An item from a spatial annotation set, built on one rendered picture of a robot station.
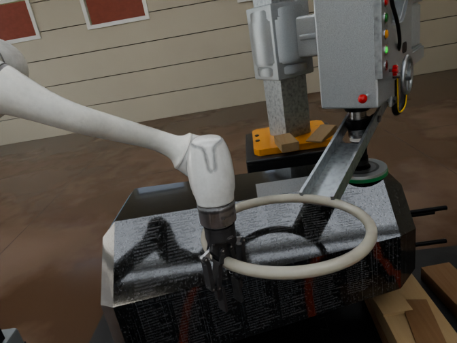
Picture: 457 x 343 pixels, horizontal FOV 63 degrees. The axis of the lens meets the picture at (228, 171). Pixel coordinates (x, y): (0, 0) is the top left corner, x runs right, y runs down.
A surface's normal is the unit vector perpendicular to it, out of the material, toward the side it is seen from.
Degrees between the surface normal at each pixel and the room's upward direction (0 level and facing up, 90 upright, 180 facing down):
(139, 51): 90
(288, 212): 45
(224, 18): 90
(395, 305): 0
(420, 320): 0
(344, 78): 90
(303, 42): 90
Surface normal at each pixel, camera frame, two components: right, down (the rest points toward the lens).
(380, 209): -0.10, -0.40
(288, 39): 0.13, 0.33
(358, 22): -0.58, 0.38
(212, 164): 0.14, 0.12
